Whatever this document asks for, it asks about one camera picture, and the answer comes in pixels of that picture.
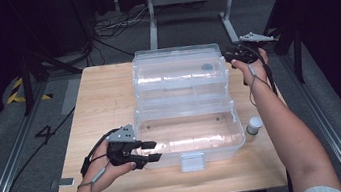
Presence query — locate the clear plastic storage box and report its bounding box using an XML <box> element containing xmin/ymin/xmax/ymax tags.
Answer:
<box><xmin>123</xmin><ymin>37</ymin><xmax>251</xmax><ymax>179</ymax></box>

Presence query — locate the tangle of floor cables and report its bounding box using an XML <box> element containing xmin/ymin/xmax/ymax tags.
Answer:
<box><xmin>89</xmin><ymin>5</ymin><xmax>155</xmax><ymax>43</ymax></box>

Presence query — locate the black stand with braces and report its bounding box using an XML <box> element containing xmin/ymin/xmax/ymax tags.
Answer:
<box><xmin>15</xmin><ymin>42</ymin><xmax>89</xmax><ymax>117</ymax></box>

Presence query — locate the long black floor cable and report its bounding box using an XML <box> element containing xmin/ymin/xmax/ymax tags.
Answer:
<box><xmin>0</xmin><ymin>105</ymin><xmax>88</xmax><ymax>192</ymax></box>

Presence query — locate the yellow and black floor tape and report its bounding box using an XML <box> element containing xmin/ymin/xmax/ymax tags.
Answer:
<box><xmin>3</xmin><ymin>73</ymin><xmax>54</xmax><ymax>107</ymax></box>

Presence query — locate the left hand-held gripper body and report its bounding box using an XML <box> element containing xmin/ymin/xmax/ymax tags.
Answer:
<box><xmin>102</xmin><ymin>123</ymin><xmax>146</xmax><ymax>168</ymax></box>

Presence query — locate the grey wrist strap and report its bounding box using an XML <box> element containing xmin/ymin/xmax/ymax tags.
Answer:
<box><xmin>244</xmin><ymin>61</ymin><xmax>275</xmax><ymax>108</ymax></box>
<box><xmin>74</xmin><ymin>166</ymin><xmax>111</xmax><ymax>192</ymax></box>

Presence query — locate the grey left wrist strap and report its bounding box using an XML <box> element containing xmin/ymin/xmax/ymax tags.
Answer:
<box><xmin>74</xmin><ymin>166</ymin><xmax>111</xmax><ymax>192</ymax></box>

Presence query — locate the dark round disc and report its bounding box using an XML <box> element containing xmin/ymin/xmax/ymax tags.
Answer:
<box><xmin>200</xmin><ymin>62</ymin><xmax>214</xmax><ymax>73</ymax></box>

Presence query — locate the black metal stand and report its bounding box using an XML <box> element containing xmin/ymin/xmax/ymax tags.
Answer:
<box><xmin>262</xmin><ymin>13</ymin><xmax>310</xmax><ymax>90</ymax></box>

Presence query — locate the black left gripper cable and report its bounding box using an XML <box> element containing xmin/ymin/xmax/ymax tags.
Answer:
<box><xmin>75</xmin><ymin>127</ymin><xmax>127</xmax><ymax>179</ymax></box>

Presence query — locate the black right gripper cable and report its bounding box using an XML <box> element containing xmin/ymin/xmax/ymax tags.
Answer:
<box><xmin>250</xmin><ymin>41</ymin><xmax>279</xmax><ymax>99</ymax></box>

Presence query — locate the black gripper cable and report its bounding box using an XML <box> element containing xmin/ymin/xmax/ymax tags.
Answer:
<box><xmin>75</xmin><ymin>127</ymin><xmax>127</xmax><ymax>179</ymax></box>
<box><xmin>250</xmin><ymin>41</ymin><xmax>279</xmax><ymax>99</ymax></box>

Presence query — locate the white-lidded green-trimmed bottle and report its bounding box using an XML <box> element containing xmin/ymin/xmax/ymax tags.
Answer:
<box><xmin>243</xmin><ymin>114</ymin><xmax>266</xmax><ymax>138</ymax></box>

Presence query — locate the person's left hand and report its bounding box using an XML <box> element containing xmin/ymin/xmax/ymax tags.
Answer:
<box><xmin>78</xmin><ymin>137</ymin><xmax>140</xmax><ymax>192</ymax></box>

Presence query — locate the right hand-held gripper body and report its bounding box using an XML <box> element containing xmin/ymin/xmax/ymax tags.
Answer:
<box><xmin>232</xmin><ymin>29</ymin><xmax>278</xmax><ymax>67</ymax></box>

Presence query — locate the small grey metal plate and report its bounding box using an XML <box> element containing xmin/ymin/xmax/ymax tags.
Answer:
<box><xmin>48</xmin><ymin>176</ymin><xmax>77</xmax><ymax>191</ymax></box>

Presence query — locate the grey right wrist strap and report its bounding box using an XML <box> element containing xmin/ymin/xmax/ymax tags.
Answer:
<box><xmin>244</xmin><ymin>61</ymin><xmax>275</xmax><ymax>108</ymax></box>

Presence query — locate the person's right hand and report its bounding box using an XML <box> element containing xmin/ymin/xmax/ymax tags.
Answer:
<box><xmin>229</xmin><ymin>47</ymin><xmax>273</xmax><ymax>90</ymax></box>

